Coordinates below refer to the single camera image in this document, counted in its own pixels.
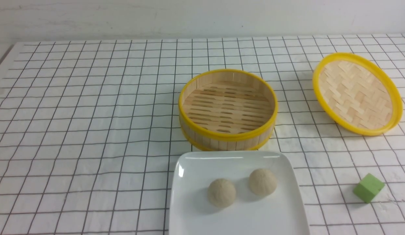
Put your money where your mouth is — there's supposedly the white steamed bun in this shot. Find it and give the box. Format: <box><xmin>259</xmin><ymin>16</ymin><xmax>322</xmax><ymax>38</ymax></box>
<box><xmin>207</xmin><ymin>178</ymin><xmax>236</xmax><ymax>209</ymax></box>
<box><xmin>249</xmin><ymin>168</ymin><xmax>278</xmax><ymax>197</ymax></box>

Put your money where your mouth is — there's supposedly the bamboo steamer lid yellow rim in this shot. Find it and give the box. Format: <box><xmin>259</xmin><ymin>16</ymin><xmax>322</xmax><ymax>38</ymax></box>
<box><xmin>312</xmin><ymin>53</ymin><xmax>403</xmax><ymax>136</ymax></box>

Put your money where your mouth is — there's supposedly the white square plate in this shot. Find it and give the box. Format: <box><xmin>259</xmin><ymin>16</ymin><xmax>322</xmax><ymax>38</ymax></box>
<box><xmin>169</xmin><ymin>150</ymin><xmax>310</xmax><ymax>235</ymax></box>

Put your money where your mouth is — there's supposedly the bamboo steamer basket yellow rim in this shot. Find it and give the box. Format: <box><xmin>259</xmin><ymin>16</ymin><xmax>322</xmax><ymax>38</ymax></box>
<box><xmin>178</xmin><ymin>69</ymin><xmax>278</xmax><ymax>151</ymax></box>

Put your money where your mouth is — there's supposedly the green wooden block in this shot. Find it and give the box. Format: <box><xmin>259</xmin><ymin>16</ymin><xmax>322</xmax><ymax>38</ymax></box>
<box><xmin>353</xmin><ymin>173</ymin><xmax>385</xmax><ymax>204</ymax></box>

